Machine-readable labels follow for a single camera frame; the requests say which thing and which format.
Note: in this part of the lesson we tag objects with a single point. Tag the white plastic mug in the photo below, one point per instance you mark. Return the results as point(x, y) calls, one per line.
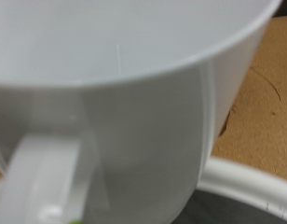
point(134, 124)

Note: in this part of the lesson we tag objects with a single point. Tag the white two-tier turntable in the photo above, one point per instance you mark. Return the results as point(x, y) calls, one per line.
point(249, 182)

